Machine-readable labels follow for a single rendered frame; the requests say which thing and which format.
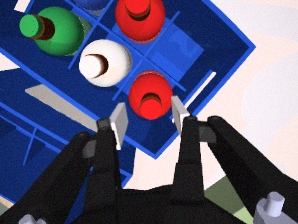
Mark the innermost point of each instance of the blue crate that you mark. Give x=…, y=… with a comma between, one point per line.
x=56, y=122
x=200, y=41

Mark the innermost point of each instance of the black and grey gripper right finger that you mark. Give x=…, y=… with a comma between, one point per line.
x=257, y=181

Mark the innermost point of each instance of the green bottle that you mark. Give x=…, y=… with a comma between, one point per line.
x=59, y=32

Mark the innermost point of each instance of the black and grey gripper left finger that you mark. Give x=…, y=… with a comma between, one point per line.
x=51, y=197

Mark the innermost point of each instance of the white bottle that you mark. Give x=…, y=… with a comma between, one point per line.
x=105, y=62

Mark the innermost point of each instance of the blue bottle with grey label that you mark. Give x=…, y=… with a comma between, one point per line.
x=95, y=7

